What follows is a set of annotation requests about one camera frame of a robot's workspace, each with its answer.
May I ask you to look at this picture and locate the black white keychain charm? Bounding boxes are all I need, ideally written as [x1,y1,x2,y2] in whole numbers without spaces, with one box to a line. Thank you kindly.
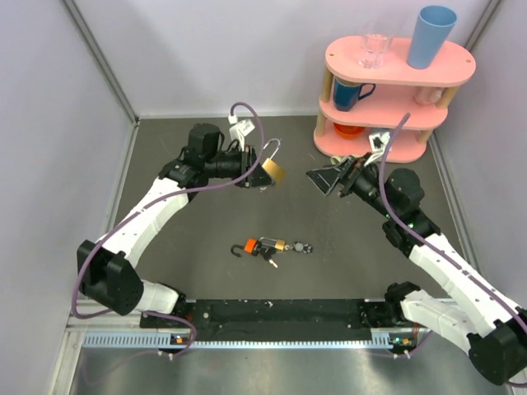
[284,242,313,254]

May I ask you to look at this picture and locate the dark blue mug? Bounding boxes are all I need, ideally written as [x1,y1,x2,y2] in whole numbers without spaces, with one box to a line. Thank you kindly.
[333,77,376,112]

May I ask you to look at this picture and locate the light green mug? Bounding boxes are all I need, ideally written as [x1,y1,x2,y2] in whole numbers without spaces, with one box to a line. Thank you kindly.
[330,156,349,165]

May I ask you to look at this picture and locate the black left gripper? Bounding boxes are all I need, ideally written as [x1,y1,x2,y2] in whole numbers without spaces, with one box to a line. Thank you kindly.
[205,144,276,188]

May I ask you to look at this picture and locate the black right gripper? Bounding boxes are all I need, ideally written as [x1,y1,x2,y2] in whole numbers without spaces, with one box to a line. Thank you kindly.
[305,151,397,220]

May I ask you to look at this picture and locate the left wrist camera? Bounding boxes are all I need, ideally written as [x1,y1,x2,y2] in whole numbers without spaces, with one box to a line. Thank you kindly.
[227,115,255,147]

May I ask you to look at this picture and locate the light blue tall cup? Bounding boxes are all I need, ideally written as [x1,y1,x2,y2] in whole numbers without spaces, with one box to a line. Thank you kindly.
[407,5,457,69]

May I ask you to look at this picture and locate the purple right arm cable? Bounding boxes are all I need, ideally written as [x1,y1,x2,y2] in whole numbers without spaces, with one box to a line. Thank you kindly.
[378,113,527,388]

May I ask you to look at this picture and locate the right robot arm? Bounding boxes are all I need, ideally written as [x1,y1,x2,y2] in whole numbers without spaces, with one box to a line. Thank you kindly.
[306,154,526,386]

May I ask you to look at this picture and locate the clear drinking glass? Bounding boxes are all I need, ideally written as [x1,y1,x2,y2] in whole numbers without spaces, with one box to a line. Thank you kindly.
[358,20,394,69]

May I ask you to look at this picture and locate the orange bowl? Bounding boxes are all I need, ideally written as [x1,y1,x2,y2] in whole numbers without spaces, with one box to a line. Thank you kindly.
[333,123,366,139]

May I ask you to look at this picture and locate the pink mug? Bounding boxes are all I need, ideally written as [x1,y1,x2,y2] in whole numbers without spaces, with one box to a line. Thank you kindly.
[413,86,444,105]

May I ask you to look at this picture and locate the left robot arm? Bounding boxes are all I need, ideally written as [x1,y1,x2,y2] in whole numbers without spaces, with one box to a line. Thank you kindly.
[77,117,274,327]

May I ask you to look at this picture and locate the grey slotted cable duct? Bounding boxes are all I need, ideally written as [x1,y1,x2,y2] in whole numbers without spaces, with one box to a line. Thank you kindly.
[82,328,417,351]

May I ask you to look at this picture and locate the large brass padlock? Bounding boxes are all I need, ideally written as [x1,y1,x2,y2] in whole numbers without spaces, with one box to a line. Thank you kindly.
[262,138,286,185]

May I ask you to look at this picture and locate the small brass padlock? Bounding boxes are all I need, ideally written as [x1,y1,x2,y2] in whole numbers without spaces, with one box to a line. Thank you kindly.
[259,237,287,253]

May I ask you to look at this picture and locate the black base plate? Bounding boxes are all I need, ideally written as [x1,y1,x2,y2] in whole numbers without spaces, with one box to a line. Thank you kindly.
[138,298,436,342]

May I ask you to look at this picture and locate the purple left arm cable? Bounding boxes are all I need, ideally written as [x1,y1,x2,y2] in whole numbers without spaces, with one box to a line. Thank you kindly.
[70,102,265,359]

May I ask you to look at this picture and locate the pink three-tier shelf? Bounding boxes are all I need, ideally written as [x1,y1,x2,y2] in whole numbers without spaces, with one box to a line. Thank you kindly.
[314,36,476,163]

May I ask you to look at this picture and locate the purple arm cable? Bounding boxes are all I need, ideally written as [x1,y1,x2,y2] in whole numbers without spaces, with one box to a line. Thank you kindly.
[70,102,265,359]
[378,113,527,388]

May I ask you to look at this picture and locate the aluminium frame rail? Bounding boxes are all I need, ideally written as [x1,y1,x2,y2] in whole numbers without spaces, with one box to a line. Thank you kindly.
[65,297,515,333]

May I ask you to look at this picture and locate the small padlock keys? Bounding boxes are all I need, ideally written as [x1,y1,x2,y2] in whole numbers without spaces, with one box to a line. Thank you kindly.
[260,249,278,268]

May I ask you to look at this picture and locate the orange black hook lock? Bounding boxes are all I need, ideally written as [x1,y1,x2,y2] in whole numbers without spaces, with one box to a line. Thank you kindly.
[230,239,271,259]

